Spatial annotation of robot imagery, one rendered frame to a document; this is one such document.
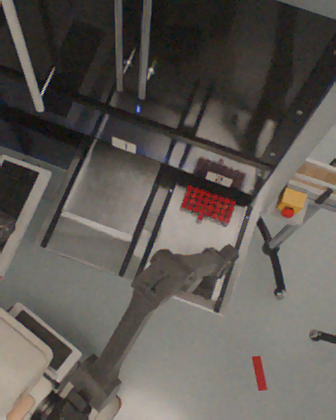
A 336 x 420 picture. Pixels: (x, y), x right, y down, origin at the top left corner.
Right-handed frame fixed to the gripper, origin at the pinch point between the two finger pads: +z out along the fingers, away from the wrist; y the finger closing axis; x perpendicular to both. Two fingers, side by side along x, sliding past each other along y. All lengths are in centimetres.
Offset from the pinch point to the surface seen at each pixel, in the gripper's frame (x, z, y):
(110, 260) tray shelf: 32.2, 3.5, -0.8
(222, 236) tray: -0.7, -0.6, 22.1
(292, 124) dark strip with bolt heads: -3, -58, 27
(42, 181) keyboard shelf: 68, 8, 20
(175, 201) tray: 19.3, -1.5, 27.8
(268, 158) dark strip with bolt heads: -2.2, -38.9, 30.1
